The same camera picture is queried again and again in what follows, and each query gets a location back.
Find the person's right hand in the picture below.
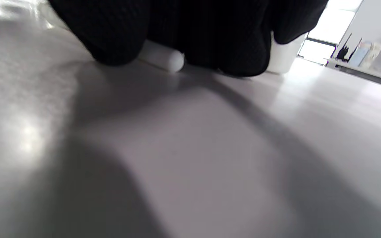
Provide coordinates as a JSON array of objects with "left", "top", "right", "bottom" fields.
[{"left": 47, "top": 0, "right": 330, "bottom": 77}]

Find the white Hanoi Tower peg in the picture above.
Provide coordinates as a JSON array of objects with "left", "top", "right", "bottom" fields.
[{"left": 139, "top": 40, "right": 185, "bottom": 72}]

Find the white ribbed Hanoi Tower tray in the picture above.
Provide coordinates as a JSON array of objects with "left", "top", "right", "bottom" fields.
[{"left": 267, "top": 31, "right": 307, "bottom": 74}]

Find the black shelf item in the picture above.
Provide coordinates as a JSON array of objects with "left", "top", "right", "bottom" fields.
[{"left": 335, "top": 32, "right": 353, "bottom": 62}]

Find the light blue shelf pack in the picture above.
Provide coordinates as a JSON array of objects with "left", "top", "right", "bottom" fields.
[{"left": 349, "top": 40, "right": 373, "bottom": 67}]

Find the white background shelf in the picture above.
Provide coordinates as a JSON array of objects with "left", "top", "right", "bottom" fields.
[{"left": 324, "top": 56, "right": 381, "bottom": 91}]

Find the white shelf pack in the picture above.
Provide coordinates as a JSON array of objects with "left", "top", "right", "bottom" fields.
[{"left": 362, "top": 42, "right": 381, "bottom": 69}]

